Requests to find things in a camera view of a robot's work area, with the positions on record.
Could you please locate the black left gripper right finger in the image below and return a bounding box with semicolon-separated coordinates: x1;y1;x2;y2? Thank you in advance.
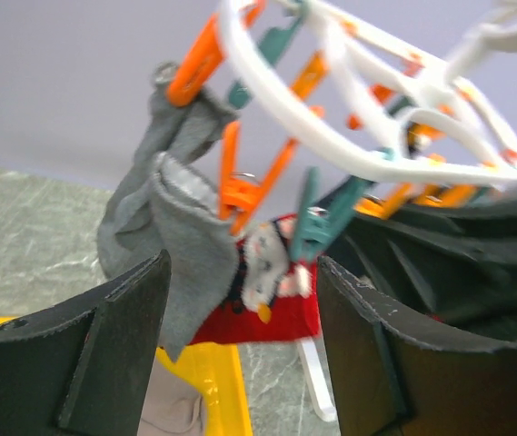
317;257;517;435

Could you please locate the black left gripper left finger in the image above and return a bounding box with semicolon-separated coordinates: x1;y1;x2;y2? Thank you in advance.
0;253;171;435

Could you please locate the red penguin sock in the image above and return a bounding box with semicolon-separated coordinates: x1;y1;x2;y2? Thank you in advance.
192;214;321;345

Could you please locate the teal clothes peg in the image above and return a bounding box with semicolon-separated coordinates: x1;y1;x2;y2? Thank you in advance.
289;167;373;263

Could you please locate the white clip hanger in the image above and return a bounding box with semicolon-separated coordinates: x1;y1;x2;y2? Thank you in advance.
218;1;517;195

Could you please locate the yellow plastic bin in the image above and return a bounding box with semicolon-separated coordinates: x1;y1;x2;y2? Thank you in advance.
0;318;252;435

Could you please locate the grey hanging sock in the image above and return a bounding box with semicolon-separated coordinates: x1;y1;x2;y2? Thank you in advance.
96;62;237;279
149;153;239;361

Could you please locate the orange clothes peg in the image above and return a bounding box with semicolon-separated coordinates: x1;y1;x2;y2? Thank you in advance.
218;121;299;236
166;1;273;107

